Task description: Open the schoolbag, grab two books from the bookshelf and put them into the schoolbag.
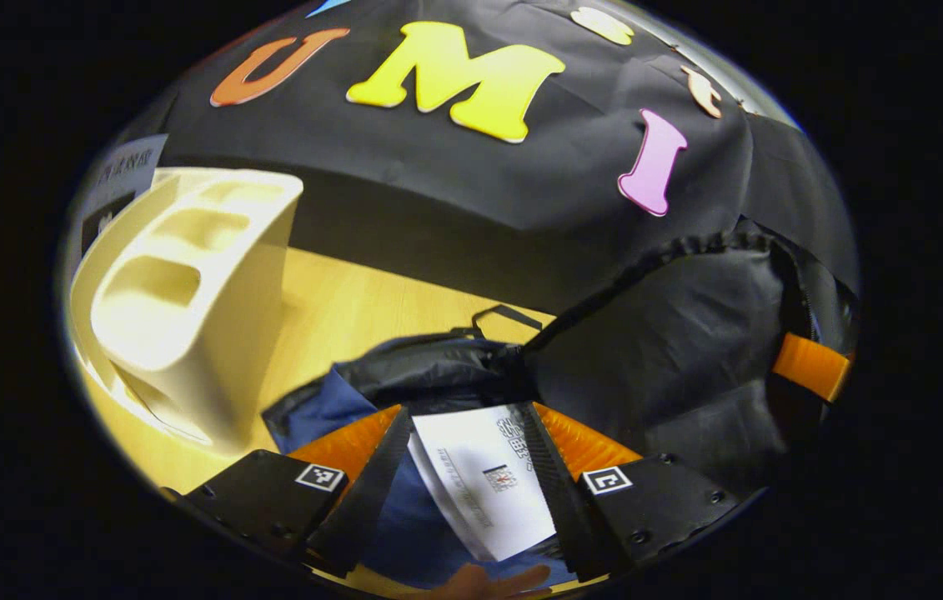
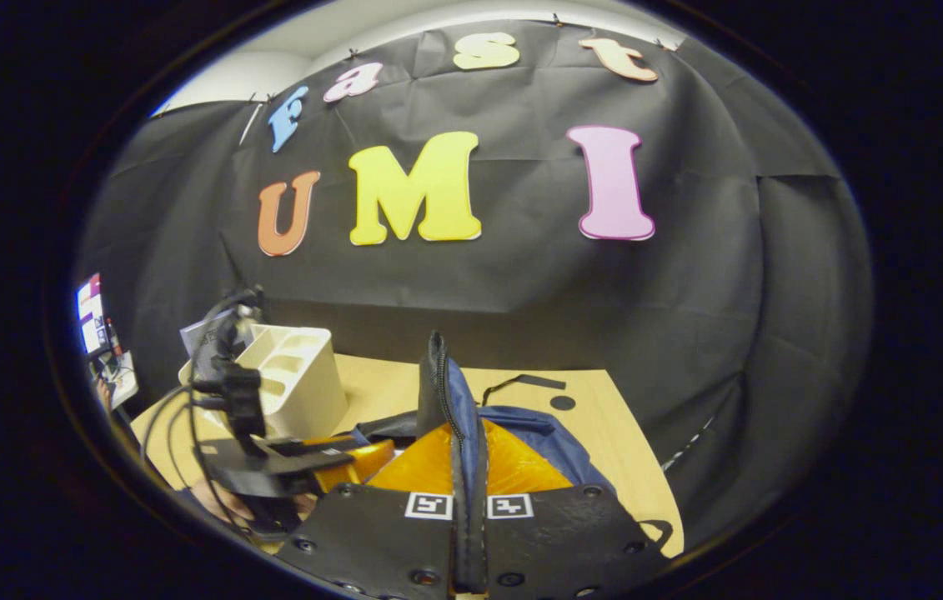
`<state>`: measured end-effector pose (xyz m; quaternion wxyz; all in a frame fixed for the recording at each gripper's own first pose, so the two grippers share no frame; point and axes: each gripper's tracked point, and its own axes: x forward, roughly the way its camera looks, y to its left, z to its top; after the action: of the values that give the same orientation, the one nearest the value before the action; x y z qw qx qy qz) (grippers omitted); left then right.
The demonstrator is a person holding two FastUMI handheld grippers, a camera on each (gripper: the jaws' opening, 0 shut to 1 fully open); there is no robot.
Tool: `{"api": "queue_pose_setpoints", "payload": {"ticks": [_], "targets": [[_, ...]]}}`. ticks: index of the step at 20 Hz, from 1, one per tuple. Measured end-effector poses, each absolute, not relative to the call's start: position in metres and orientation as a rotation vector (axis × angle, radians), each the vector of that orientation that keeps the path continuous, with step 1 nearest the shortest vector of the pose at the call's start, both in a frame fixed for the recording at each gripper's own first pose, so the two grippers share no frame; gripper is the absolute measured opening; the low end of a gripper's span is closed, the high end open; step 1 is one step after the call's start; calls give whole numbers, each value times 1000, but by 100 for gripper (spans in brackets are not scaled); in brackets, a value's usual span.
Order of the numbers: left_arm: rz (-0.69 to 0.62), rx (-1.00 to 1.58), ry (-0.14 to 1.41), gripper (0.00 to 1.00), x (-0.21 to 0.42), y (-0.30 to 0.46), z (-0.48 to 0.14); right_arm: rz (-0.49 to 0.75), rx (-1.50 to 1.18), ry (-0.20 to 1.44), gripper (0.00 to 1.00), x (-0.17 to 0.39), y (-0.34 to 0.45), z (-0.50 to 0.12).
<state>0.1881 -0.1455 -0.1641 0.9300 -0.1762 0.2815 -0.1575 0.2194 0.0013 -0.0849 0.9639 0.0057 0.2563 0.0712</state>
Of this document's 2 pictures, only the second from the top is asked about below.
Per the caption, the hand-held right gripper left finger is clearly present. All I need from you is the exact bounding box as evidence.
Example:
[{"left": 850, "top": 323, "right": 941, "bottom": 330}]
[{"left": 275, "top": 421, "right": 457, "bottom": 600}]

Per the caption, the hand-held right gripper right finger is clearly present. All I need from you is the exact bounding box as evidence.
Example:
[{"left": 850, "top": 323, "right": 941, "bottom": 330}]
[{"left": 481, "top": 419, "right": 672, "bottom": 600}]

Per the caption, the cream plastic bookshelf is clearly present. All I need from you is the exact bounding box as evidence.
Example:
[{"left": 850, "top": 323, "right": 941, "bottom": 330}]
[{"left": 179, "top": 325, "right": 349, "bottom": 441}]

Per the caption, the blue schoolbag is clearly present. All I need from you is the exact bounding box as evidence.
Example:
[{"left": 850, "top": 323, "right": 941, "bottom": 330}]
[{"left": 350, "top": 332, "right": 676, "bottom": 594}]

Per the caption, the white side table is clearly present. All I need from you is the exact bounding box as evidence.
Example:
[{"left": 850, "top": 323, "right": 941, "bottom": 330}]
[{"left": 92, "top": 350, "right": 138, "bottom": 409}]

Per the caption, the computer monitor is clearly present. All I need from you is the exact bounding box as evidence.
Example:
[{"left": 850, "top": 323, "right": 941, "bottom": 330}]
[{"left": 75, "top": 273, "right": 111, "bottom": 355}]

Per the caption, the black backdrop cloth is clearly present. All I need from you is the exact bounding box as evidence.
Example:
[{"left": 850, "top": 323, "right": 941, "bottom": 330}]
[{"left": 75, "top": 21, "right": 872, "bottom": 526}]

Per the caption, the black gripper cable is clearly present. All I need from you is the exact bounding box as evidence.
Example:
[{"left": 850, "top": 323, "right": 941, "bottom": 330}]
[{"left": 142, "top": 383, "right": 230, "bottom": 534}]

